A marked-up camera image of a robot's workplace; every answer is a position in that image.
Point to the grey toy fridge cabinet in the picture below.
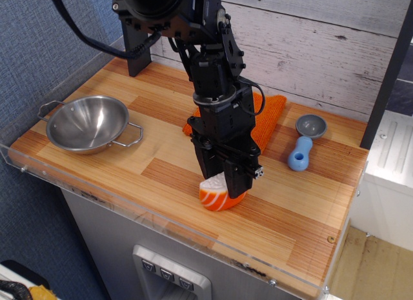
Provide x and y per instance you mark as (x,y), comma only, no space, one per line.
(111,236)

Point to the white side cabinet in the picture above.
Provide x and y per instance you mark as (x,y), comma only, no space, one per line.
(382,206)

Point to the clear acrylic table guard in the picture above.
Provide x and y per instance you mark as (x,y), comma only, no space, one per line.
(331,76)

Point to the black yellow object bottom-left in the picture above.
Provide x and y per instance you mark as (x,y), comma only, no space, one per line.
(20,282)

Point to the silver dispenser button panel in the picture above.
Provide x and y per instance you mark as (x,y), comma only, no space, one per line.
(163,278)

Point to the orange knitted cloth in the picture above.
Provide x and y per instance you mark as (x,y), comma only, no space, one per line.
(269,119)

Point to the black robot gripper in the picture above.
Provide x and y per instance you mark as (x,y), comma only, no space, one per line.
(239,167)

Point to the orange salmon sushi toy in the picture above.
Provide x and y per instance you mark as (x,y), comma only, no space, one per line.
(214,196)

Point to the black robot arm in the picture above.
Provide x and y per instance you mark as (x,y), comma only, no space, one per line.
(201,33)

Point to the blue grey toy scoop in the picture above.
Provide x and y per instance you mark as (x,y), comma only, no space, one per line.
(309,127)

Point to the dark grey left post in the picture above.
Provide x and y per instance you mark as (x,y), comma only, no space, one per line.
(133,38)

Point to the stainless steel two-handled bowl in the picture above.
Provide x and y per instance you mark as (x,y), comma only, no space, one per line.
(87,125)

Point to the dark grey post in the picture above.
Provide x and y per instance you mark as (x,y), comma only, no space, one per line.
(393,69)
(133,38)

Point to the dark grey right post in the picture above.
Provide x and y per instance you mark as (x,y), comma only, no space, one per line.
(393,69)

